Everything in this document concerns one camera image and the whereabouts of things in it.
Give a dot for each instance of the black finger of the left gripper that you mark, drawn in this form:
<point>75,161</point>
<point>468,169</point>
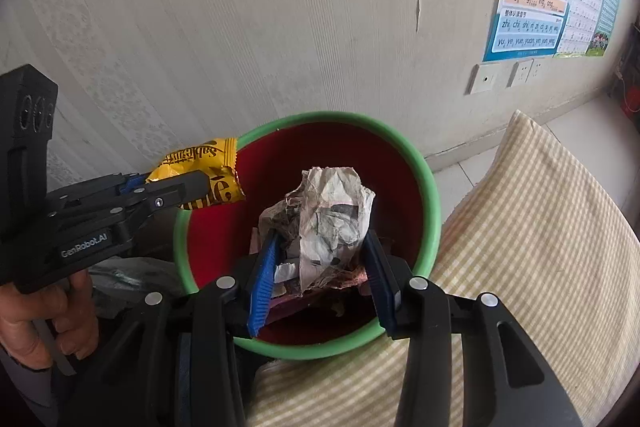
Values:
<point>153,196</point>

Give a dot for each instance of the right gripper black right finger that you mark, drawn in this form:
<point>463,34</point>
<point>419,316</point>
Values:
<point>385,291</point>

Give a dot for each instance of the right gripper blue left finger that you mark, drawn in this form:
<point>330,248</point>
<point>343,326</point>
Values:
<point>260,283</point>

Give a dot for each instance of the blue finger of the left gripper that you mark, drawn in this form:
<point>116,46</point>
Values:
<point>132,182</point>

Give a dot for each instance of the small yellow wrapper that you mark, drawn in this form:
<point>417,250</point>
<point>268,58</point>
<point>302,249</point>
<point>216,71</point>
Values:
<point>216,158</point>

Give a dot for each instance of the pink white wrapper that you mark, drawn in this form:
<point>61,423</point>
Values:
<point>322,223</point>

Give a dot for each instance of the person's left hand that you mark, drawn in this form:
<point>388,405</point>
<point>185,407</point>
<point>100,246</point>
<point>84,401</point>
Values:
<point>69,310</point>

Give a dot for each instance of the red bin with green rim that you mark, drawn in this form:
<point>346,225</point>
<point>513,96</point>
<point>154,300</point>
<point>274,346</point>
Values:
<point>211,242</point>

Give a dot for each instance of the checkered beige table cushion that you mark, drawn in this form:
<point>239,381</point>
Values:
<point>542,234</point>

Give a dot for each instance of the small red bucket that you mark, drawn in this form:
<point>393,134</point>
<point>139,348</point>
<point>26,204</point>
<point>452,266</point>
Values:
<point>631,102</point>

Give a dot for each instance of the white single wall outlet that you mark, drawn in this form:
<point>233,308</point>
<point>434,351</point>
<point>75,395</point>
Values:
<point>483,77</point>

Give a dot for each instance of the white double wall socket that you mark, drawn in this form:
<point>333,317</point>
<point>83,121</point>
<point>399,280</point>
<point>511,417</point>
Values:
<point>524,72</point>

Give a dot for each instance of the green chart wall poster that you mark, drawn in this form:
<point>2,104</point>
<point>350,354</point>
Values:
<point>604,28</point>

